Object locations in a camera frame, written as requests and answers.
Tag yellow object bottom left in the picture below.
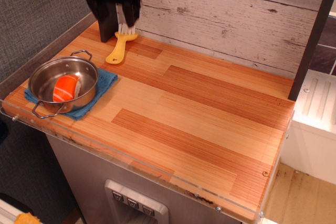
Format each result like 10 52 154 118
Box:
14 213 41 224

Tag dark grey right post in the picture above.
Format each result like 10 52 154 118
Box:
288 0 334 101

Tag yellow brush white bristles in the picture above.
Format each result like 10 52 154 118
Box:
106 23 138 65

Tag clear acrylic edge guard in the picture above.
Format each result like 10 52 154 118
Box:
4 93 294 223

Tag dark grey left post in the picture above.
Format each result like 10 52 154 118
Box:
98 17 119 42

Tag dark grey post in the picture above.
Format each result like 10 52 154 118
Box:
98 17 119 42
288 0 334 101

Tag blue folded cloth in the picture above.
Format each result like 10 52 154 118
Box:
24 68 118 121

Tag silver dispenser panel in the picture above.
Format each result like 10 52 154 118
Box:
104 179 170 223

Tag orange salmon sushi toy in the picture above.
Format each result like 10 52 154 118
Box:
52 74 81 102

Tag silver pot with handles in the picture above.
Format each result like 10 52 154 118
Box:
28 50 99 119

